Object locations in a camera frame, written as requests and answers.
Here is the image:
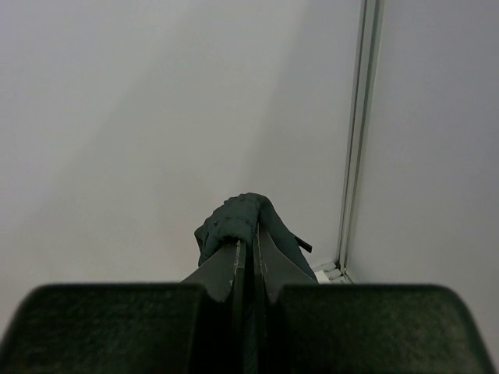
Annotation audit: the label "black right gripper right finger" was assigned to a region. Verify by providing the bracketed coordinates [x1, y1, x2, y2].
[253, 228, 495, 373]

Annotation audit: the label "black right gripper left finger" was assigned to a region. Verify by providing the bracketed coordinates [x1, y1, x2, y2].
[1, 242, 246, 373]

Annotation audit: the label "dark green shorts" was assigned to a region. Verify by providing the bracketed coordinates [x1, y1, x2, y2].
[194, 192, 317, 280]

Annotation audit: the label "aluminium frame post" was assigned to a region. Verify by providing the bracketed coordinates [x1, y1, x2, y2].
[335, 1, 385, 276]

